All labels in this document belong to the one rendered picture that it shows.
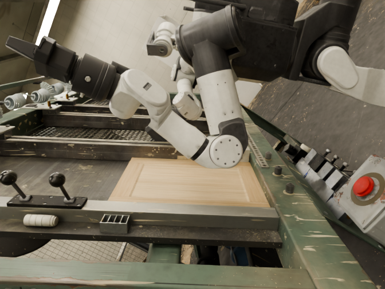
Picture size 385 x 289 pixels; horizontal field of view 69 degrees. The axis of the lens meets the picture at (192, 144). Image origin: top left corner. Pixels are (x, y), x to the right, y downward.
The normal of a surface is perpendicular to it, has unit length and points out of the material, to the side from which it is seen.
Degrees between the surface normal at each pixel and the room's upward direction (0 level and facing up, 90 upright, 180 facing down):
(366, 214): 0
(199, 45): 68
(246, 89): 90
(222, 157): 90
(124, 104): 105
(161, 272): 60
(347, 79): 90
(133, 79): 94
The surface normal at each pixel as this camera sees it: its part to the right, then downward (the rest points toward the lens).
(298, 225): 0.04, -0.94
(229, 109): 0.17, 0.05
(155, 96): 0.51, -0.44
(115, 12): -0.09, 0.45
